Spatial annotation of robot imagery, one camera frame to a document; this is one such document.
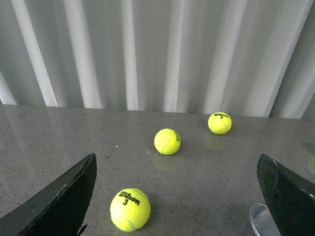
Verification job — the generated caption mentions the middle yellow tennis ball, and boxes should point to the middle yellow tennis ball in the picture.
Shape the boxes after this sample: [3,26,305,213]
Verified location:
[154,128,181,155]

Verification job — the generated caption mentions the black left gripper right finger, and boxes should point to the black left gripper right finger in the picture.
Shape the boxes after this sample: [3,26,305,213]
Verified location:
[256,154,315,236]

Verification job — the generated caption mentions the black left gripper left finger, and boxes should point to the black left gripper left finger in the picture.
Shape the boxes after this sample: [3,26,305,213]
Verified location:
[0,153,97,236]

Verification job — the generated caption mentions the wilson tennis ball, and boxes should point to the wilson tennis ball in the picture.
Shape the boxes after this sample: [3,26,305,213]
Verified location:
[110,188,151,232]
[208,112,232,135]

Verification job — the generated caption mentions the white pleated curtain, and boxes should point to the white pleated curtain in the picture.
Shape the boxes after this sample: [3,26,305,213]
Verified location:
[0,0,315,119]

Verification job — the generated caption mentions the far Wilson tennis ball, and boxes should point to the far Wilson tennis ball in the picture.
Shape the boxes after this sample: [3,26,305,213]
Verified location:
[208,112,232,135]

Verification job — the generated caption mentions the near Wilson tennis ball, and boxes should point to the near Wilson tennis ball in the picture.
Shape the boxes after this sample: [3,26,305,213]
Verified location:
[110,188,151,232]

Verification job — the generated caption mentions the Wilson tennis ball can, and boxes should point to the Wilson tennis ball can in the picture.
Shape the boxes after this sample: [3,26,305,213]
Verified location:
[249,203,281,236]

